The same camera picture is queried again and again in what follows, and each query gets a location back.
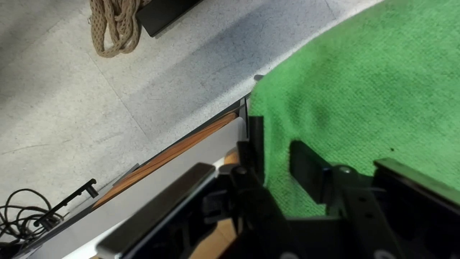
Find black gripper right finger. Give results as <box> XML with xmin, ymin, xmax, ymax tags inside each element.
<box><xmin>289</xmin><ymin>139</ymin><xmax>460</xmax><ymax>259</ymax></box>

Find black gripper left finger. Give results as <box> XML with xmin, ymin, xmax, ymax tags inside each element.
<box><xmin>95</xmin><ymin>114</ymin><xmax>289</xmax><ymax>259</ymax></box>

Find green microfibre cloth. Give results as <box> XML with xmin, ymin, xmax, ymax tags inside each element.
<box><xmin>247</xmin><ymin>0</ymin><xmax>460</xmax><ymax>220</ymax></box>

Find black tangled cables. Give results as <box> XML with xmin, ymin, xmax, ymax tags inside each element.
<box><xmin>0</xmin><ymin>187</ymin><xmax>63</xmax><ymax>242</ymax></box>

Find beige coiled rope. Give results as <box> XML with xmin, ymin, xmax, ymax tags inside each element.
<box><xmin>88</xmin><ymin>0</ymin><xmax>145</xmax><ymax>59</ymax></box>

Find black flat base plate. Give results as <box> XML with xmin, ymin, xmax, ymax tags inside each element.
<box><xmin>135</xmin><ymin>0</ymin><xmax>206</xmax><ymax>39</ymax></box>

